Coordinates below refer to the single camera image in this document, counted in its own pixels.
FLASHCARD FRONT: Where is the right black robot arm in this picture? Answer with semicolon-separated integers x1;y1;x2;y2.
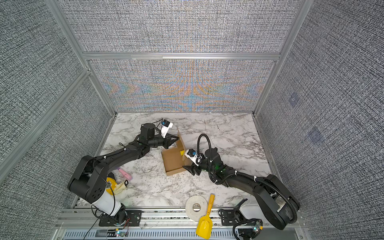
183;148;301;230

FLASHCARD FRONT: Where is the brown cardboard box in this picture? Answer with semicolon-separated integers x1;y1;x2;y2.
162;128;193;176

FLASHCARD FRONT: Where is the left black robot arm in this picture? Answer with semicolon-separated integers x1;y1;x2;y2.
68;123;180;226

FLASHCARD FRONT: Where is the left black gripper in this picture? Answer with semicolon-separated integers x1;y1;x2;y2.
149;133;180;150

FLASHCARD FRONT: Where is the yellow plastic toy shovel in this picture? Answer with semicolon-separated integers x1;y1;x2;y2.
196;194;215;240

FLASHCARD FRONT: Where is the aluminium front frame rail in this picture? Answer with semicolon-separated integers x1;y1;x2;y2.
49;207;313;240

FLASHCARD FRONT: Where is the yellow work glove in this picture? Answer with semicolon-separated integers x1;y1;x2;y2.
106;178;129;196

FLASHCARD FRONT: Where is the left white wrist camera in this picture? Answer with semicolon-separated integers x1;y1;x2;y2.
161;120;173;138

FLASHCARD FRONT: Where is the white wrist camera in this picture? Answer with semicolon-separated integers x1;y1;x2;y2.
161;120;173;138
184;149;202;166

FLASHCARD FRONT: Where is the right black cable conduit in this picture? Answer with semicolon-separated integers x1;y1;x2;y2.
196;133;298;224

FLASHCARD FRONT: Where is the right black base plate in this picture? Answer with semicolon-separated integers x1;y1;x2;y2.
218;208;247;226

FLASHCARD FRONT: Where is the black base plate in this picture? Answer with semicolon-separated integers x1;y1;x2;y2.
218;208;247;226
99;210;143;228

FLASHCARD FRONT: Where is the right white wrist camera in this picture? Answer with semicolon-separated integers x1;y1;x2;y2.
184;149;202;166

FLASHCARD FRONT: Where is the white tape roll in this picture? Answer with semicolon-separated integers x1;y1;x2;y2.
185;195;208;222

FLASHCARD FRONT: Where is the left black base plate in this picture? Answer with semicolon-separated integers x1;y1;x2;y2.
99;210;143;228

